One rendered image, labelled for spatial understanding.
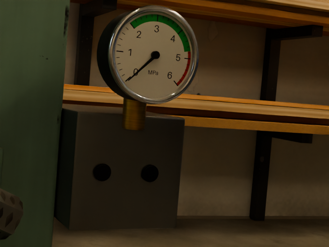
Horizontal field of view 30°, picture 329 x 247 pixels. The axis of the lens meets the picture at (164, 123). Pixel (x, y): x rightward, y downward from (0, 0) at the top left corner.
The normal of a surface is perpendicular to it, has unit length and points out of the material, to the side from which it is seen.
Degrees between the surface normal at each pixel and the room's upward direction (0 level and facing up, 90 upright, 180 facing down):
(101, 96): 89
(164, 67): 90
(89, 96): 90
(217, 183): 90
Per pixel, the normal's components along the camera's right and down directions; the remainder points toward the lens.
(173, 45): 0.41, 0.08
